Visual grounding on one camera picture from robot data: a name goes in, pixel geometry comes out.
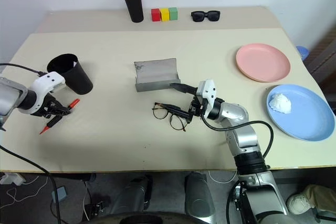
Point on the green cube block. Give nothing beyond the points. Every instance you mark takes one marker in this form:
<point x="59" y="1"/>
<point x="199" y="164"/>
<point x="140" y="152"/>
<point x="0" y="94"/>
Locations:
<point x="173" y="13"/>

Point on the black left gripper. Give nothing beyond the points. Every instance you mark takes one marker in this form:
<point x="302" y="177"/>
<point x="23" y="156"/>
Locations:
<point x="47" y="106"/>

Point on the black cup holding markers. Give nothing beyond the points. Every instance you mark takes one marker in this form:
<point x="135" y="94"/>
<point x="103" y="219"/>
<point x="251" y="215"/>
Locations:
<point x="135" y="9"/>

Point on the pink plate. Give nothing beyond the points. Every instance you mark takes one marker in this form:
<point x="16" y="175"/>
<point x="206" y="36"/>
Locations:
<point x="262" y="62"/>

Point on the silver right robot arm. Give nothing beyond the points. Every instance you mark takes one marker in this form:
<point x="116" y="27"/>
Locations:
<point x="244" y="140"/>

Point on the khaki trouser leg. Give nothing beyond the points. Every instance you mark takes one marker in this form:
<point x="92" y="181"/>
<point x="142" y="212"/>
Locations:
<point x="321" y="196"/>

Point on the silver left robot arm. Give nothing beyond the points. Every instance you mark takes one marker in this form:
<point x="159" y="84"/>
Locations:
<point x="11" y="98"/>

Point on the red cube block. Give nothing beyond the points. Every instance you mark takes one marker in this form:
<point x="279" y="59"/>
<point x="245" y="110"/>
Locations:
<point x="155" y="15"/>

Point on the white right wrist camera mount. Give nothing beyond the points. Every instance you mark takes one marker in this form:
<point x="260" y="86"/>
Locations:
<point x="208" y="91"/>

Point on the small grey blue box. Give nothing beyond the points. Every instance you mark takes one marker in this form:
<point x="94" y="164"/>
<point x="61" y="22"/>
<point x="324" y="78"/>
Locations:
<point x="59" y="194"/>

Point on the grey open glasses case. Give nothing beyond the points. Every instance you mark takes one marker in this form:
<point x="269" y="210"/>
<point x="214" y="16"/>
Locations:
<point x="157" y="73"/>

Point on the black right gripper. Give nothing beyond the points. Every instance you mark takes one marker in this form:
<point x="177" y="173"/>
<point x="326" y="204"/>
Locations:
<point x="195" y="107"/>

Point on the yellow cube block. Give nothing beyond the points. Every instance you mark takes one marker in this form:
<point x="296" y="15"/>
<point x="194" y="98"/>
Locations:
<point x="165" y="14"/>

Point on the blue plate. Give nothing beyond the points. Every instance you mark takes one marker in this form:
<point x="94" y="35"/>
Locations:
<point x="307" y="121"/>

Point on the empty black cup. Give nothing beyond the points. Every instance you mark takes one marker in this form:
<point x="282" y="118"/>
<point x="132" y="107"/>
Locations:
<point x="76" y="79"/>

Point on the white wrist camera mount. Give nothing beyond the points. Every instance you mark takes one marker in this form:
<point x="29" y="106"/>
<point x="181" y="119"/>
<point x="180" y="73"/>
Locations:
<point x="50" y="80"/>
<point x="208" y="91"/>

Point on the dark rounded robot body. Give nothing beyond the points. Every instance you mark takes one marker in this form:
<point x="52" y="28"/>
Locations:
<point x="147" y="218"/>

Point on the brown wooden furniture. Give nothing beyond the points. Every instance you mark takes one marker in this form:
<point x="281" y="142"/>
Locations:
<point x="323" y="58"/>

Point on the black marker with red cap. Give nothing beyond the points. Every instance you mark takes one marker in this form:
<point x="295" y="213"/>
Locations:
<point x="74" y="102"/>

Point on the white crumpled tissue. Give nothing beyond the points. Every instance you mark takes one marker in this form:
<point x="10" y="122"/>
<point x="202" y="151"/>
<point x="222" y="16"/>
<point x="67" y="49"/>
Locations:
<point x="281" y="103"/>

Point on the blue round lid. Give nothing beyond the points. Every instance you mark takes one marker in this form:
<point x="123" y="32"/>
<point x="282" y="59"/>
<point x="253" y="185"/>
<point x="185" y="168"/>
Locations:
<point x="302" y="52"/>

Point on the black sunglasses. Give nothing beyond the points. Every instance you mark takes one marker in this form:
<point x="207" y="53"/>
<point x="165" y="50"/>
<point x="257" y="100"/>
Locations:
<point x="204" y="16"/>

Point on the dark grey rounded robot leg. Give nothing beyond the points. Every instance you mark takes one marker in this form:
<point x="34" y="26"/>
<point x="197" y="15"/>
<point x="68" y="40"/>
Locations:
<point x="198" y="195"/>
<point x="131" y="197"/>

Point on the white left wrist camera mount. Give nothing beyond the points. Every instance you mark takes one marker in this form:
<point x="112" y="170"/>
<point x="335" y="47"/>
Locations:
<point x="50" y="80"/>

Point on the white sneaker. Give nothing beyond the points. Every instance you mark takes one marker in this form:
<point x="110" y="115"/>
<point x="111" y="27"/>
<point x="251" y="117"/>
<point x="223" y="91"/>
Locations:
<point x="299" y="204"/>

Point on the white power strip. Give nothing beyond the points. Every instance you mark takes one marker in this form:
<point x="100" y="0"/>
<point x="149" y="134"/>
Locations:
<point x="11" y="178"/>

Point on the tortoiseshell eyeglasses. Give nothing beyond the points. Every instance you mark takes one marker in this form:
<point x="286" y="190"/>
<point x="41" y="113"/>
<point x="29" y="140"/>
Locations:
<point x="160" y="113"/>

